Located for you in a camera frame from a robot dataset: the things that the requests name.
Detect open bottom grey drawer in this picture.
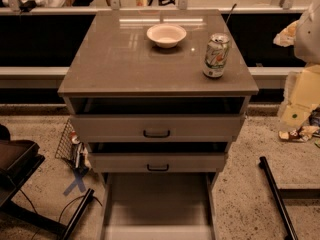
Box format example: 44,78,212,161
97,173,218,240

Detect black bar on floor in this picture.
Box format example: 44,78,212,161
259,156,298,240
59,189,94,240

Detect black bar on left floor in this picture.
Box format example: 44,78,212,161
59,189,94,240

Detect grey drawer cabinet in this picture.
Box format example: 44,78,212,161
57,9,260,240

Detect black bar on right floor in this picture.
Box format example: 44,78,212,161
259,156,298,240

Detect top grey drawer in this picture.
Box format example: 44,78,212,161
70,115,244,143

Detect green 7up soda can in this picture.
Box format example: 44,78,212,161
203,33,230,78

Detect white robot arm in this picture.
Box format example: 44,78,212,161
273,0,320,128

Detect wire mesh basket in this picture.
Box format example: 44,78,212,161
55,120,74,160

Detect black floor cable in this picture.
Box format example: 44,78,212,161
19,188,103,224

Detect snack packet on floor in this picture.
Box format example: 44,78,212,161
278,126,320,142

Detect blue tape cross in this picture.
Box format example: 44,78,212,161
63,169,88,196

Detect middle grey drawer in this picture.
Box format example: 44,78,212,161
88,152,227,173

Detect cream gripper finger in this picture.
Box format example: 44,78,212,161
273,21,298,47
278,65,320,128

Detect white ceramic bowl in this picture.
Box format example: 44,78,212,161
147,23,187,48

